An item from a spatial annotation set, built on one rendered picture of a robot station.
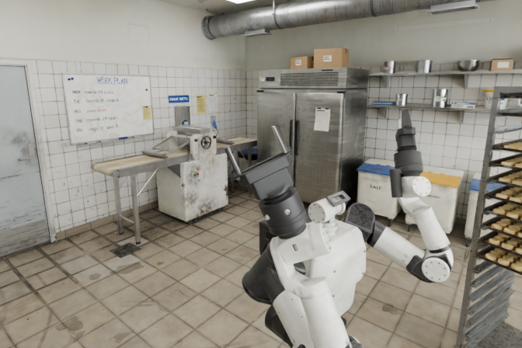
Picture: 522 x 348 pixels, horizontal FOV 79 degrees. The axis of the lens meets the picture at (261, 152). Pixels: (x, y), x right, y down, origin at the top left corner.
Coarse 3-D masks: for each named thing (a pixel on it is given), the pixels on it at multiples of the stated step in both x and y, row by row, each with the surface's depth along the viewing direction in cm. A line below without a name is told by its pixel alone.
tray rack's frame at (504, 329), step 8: (504, 88) 160; (512, 88) 157; (520, 88) 154; (504, 320) 228; (496, 328) 223; (504, 328) 223; (512, 328) 223; (488, 336) 215; (496, 336) 215; (504, 336) 215; (512, 336) 215; (520, 336) 215; (480, 344) 209; (488, 344) 209; (496, 344) 209; (504, 344) 209; (512, 344) 209; (520, 344) 209
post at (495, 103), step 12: (492, 96) 165; (492, 108) 165; (492, 120) 166; (492, 132) 166; (480, 180) 174; (480, 192) 175; (480, 204) 175; (480, 216) 176; (468, 264) 184; (468, 276) 185; (468, 288) 186; (468, 300) 187
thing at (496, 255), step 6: (492, 252) 182; (498, 252) 182; (504, 252) 183; (492, 258) 177; (498, 258) 180; (504, 258) 176; (510, 258) 176; (516, 258) 177; (504, 264) 172; (510, 264) 173; (516, 264) 170
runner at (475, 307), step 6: (504, 282) 213; (510, 282) 217; (498, 288) 209; (504, 288) 210; (486, 294) 200; (492, 294) 204; (498, 294) 204; (480, 300) 196; (486, 300) 199; (474, 306) 192; (480, 306) 193; (468, 312) 188; (474, 312) 188
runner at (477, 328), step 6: (498, 306) 216; (504, 306) 220; (492, 312) 212; (498, 312) 214; (486, 318) 207; (492, 318) 208; (480, 324) 203; (486, 324) 203; (468, 330) 194; (474, 330) 198; (480, 330) 198; (468, 336) 193
